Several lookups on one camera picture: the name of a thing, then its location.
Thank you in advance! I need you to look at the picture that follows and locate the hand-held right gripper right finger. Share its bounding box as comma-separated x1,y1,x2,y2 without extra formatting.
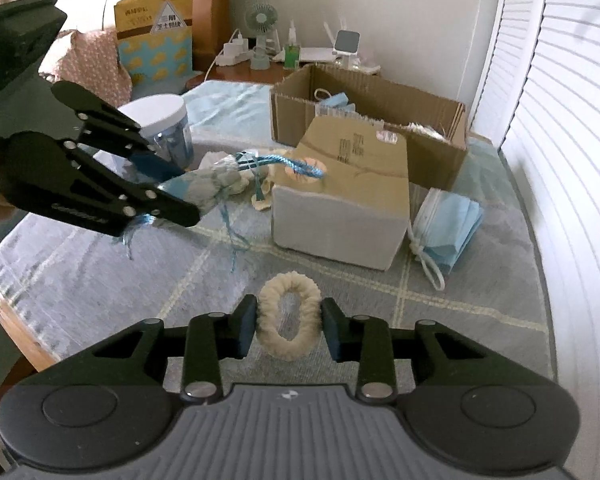
321,297,486,403

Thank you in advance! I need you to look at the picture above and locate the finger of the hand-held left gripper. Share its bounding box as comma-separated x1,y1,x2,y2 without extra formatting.
50,81,181,182
0,132,201,238

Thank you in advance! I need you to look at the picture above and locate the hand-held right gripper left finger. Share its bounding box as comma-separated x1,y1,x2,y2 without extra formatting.
92,294,261,403

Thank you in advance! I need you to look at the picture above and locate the cream fuzzy scrunchie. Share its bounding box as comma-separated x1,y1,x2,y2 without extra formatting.
256,272,323,361

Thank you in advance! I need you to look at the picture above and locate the doll pendant with blue tassel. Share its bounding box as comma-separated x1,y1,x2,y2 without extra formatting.
115,157,251,273

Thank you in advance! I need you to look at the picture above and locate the blue rope charm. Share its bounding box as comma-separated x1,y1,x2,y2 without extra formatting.
235,152,327,181

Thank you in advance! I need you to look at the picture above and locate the cardboard box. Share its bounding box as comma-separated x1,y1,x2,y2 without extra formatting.
270,64,470,192

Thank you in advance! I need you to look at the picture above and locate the blue face mask bundle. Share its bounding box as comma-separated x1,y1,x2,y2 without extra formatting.
407,187,485,292
314,89,357,118

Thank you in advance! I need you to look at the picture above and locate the white-lid plastic jar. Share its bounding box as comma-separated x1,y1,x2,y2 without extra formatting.
117,95,195,171

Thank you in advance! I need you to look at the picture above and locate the pink floral cloth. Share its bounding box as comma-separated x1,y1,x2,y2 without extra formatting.
37,29,133,111

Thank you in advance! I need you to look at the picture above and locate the yellow snack bag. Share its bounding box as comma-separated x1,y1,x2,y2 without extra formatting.
114,0,195,88

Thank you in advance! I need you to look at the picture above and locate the crumpled cream cloth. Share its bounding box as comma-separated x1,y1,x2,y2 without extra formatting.
200,149,281,211

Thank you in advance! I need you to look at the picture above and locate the wooden nightstand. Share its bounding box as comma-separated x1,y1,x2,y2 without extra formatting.
180,52,381,96

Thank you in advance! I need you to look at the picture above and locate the white power strip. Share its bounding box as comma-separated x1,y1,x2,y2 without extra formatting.
215,30,253,67

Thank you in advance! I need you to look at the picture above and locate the wooden bed headboard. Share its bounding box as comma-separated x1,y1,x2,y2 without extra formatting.
92,0,232,76

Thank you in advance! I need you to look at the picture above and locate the small green desk fan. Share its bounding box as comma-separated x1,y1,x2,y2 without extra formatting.
244,2,277,71

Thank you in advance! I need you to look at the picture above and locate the white louvered closet door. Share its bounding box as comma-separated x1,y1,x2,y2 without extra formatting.
472,0,600,381

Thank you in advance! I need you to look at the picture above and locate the white camera on stand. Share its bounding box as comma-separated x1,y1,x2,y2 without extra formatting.
332,30,362,68

